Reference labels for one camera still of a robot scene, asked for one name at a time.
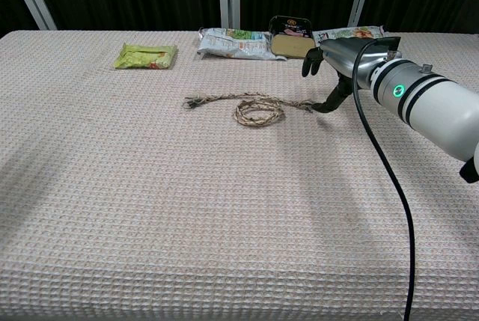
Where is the black luncheon meat box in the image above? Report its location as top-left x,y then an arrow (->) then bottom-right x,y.
268,15 -> 317,59

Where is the beige waffle tablecloth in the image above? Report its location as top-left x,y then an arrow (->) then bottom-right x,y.
0,29 -> 479,321

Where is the white snack bag vegetable print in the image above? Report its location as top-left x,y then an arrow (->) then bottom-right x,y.
312,25 -> 386,47

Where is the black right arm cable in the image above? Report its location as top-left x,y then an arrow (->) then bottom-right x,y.
351,38 -> 417,321

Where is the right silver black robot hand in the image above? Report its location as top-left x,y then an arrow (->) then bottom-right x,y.
302,36 -> 402,114

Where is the green snack packet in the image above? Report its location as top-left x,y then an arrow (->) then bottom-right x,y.
114,43 -> 179,70

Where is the braided jute rope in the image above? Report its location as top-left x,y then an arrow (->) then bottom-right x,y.
182,91 -> 317,127

